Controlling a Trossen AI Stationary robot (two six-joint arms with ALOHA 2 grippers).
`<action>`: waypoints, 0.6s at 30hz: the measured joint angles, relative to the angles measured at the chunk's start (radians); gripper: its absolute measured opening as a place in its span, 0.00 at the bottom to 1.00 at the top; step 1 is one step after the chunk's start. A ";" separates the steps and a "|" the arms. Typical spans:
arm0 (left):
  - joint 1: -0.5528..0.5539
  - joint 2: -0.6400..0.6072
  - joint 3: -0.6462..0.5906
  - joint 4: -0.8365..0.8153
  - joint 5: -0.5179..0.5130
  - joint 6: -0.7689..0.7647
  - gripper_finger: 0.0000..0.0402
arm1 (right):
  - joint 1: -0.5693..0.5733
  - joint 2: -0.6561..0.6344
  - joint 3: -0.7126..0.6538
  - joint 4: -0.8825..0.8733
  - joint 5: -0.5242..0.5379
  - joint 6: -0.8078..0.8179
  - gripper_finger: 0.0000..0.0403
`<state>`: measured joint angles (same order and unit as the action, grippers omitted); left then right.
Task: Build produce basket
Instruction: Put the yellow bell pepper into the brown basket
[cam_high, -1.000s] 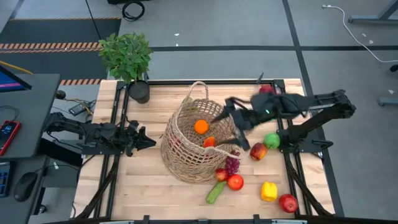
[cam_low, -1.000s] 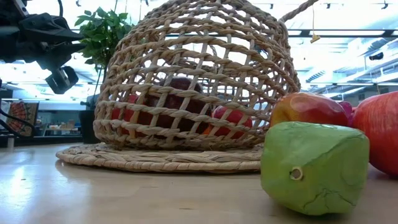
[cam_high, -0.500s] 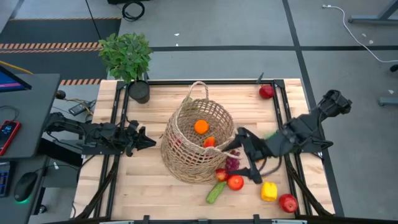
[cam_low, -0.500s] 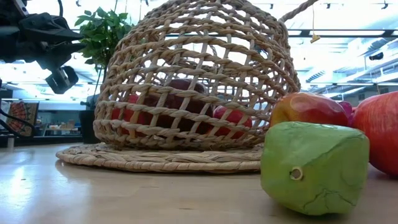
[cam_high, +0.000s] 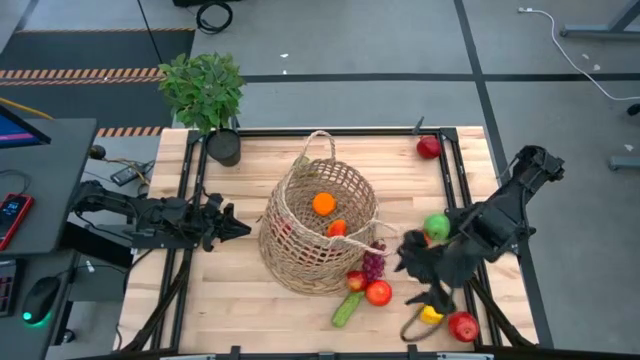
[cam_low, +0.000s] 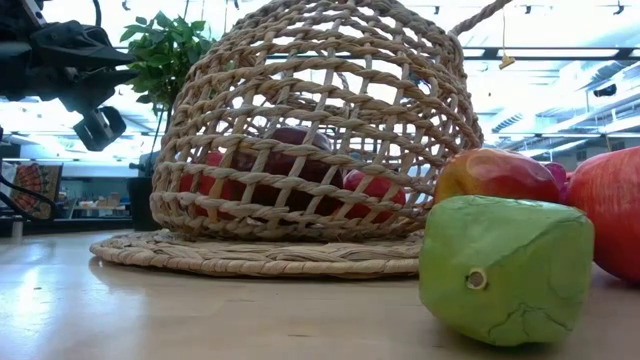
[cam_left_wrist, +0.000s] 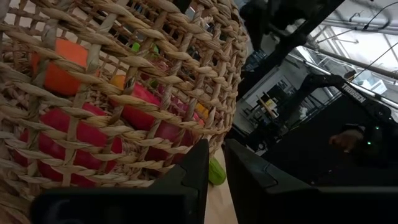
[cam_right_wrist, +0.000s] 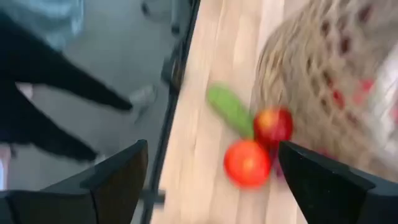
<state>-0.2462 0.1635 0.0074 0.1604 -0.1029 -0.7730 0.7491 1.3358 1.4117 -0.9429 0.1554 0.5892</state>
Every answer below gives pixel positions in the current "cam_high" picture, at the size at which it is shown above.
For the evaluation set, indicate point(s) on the yellow bell pepper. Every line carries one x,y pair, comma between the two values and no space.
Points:
431,316

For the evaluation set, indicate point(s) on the purple grape bunch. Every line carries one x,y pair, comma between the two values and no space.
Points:
374,265

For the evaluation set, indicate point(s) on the black power adapter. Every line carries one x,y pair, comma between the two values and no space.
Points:
125,175

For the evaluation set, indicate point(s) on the black floor mat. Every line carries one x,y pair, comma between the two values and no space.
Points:
90,50

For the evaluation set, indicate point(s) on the green toy cucumber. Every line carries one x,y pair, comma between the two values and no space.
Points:
346,310

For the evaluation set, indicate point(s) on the monitor with blue screen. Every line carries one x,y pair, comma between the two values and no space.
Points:
15,134

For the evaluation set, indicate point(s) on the dark grey side desk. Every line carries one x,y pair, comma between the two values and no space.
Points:
55,170

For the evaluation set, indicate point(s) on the black aluminium frame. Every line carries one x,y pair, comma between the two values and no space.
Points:
350,132

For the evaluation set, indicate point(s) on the small red yellow apple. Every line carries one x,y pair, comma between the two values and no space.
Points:
356,281

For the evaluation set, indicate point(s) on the red orange toy fruit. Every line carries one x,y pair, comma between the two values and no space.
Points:
337,228

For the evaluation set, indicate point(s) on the red smartphone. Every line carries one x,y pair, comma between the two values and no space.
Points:
12,220

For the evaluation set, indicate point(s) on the black keyboard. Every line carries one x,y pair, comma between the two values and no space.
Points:
6,290

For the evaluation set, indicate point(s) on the round orange fruit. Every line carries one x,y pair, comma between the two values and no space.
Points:
324,204

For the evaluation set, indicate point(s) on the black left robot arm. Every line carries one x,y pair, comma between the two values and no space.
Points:
150,215

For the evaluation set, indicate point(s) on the black computer mouse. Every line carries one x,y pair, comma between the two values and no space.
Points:
40,297

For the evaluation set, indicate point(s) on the grey desk foot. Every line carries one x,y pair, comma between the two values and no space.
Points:
625,163

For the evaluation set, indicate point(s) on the black round knob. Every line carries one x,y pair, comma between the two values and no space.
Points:
97,152

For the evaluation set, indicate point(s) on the dark red apple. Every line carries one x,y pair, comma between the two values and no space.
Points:
429,147

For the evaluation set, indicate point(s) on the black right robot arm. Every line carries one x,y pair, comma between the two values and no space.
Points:
505,210

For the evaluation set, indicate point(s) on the grey desk leg frame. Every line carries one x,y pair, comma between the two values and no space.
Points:
590,33

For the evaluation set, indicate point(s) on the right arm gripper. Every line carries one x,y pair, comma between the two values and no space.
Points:
440,265

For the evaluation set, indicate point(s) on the green potted plant black pot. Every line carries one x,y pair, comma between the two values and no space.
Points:
202,90

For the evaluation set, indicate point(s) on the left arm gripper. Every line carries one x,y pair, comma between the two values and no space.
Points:
207,222

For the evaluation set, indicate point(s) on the green apple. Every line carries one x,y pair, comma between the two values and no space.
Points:
437,226

